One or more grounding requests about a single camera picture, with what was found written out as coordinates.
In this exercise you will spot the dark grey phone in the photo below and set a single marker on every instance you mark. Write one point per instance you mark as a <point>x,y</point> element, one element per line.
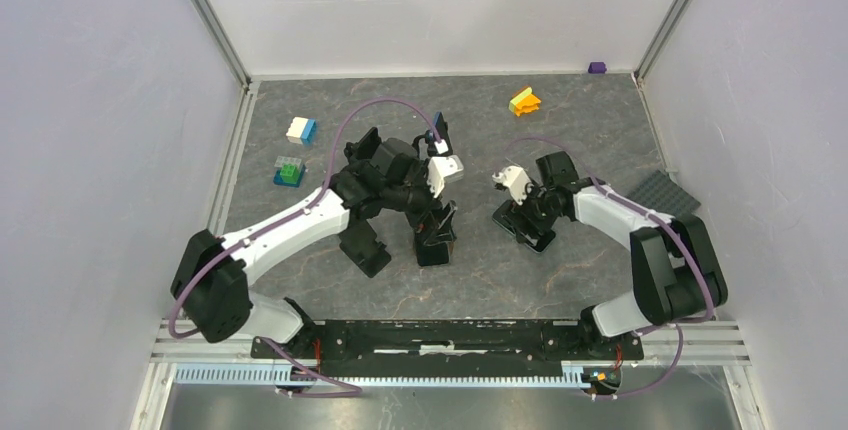
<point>434,238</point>

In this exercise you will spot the dark blue edged phone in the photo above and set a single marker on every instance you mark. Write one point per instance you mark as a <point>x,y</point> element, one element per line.
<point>442,129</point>

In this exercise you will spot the yellow orange toy block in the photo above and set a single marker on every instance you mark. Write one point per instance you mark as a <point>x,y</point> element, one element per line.
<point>524,102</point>

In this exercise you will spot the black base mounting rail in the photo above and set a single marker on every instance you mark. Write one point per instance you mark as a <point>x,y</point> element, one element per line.
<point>454,348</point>

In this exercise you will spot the green blue toy bricks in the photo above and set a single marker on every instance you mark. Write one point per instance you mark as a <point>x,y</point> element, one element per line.
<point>289,171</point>

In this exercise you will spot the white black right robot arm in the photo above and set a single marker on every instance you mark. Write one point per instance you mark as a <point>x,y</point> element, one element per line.
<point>675,272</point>

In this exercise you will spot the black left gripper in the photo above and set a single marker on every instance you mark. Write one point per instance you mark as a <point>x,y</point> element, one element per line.
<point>433,230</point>

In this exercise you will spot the black folding desk stand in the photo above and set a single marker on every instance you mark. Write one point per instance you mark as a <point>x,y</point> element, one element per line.
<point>360,244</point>

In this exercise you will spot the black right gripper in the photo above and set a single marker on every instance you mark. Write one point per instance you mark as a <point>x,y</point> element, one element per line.
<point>520,214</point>

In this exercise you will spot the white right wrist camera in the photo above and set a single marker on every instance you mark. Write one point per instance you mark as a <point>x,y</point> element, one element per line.
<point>516,181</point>

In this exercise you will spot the white blue toy block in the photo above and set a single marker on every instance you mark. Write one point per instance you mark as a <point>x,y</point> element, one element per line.
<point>301,131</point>

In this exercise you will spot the grey studded baseplate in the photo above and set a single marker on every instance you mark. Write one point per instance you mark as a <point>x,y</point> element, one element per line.
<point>659,192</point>

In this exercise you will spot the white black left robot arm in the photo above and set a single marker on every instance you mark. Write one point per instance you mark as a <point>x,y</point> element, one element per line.
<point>213,282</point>

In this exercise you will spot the black phone light blue edge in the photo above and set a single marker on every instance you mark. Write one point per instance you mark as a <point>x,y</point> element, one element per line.
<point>365,148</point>

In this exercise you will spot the purple small block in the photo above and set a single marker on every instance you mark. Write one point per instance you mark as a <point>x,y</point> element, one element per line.
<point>597,67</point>

